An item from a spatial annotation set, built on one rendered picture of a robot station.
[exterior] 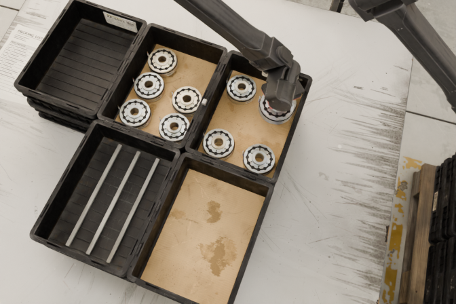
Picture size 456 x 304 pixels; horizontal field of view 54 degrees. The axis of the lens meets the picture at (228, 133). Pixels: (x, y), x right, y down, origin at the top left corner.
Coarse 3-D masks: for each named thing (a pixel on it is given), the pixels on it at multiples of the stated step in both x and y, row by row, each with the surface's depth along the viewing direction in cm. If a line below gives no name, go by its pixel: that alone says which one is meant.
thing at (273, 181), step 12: (228, 60) 150; (216, 84) 146; (204, 108) 142; (300, 108) 143; (192, 132) 139; (288, 144) 138; (204, 156) 136; (240, 168) 134; (276, 168) 135; (264, 180) 133; (276, 180) 133
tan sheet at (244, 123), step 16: (256, 80) 158; (224, 96) 155; (256, 96) 156; (224, 112) 153; (240, 112) 153; (256, 112) 153; (208, 128) 150; (224, 128) 150; (240, 128) 151; (256, 128) 151; (272, 128) 151; (288, 128) 151; (240, 144) 148; (272, 144) 149; (224, 160) 146; (240, 160) 146; (256, 160) 146; (272, 176) 144
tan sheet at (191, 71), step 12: (156, 48) 163; (168, 48) 163; (180, 60) 161; (192, 60) 161; (204, 60) 161; (144, 72) 159; (180, 72) 159; (192, 72) 159; (204, 72) 159; (168, 84) 157; (180, 84) 157; (192, 84) 157; (204, 84) 157; (132, 96) 155; (168, 96) 155; (156, 108) 153; (168, 108) 153; (120, 120) 151; (156, 120) 151; (156, 132) 149
